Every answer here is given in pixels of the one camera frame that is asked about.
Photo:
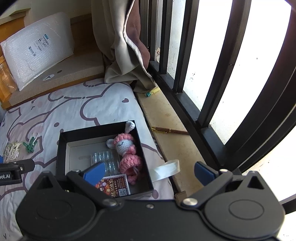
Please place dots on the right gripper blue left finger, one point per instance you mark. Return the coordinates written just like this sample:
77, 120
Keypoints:
95, 173

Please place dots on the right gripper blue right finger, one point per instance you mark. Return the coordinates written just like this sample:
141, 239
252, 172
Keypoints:
204, 173

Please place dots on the bagged cream cord flowers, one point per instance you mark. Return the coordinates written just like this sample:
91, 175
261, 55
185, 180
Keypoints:
11, 152

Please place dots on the clear capsule blister pack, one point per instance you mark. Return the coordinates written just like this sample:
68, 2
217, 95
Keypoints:
110, 158

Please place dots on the red playing card box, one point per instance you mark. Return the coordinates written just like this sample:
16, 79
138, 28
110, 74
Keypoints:
114, 186

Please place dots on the pink crochet bunny doll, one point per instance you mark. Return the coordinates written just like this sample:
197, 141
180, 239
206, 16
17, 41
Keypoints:
131, 163

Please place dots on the black open gift box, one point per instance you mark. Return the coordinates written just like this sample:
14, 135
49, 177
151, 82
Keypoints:
76, 148

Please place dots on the white ribbon strip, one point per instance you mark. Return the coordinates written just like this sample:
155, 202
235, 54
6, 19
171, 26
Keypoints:
168, 169

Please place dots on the patterned white bed sheet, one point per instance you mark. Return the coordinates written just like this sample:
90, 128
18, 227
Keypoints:
92, 103

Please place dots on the brown pen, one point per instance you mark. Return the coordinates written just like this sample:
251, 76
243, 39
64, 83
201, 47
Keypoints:
168, 130

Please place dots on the clear plastic bottle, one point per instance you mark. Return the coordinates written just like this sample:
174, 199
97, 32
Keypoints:
7, 78

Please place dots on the green yellow small toy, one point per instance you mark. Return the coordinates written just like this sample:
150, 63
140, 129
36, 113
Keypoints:
153, 91

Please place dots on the brown bear cushion mat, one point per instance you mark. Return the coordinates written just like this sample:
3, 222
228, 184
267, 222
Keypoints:
71, 71

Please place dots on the white bubble mailer package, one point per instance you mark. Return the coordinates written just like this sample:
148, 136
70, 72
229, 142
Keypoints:
39, 46

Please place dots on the beige curtain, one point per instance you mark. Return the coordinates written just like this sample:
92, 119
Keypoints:
116, 28

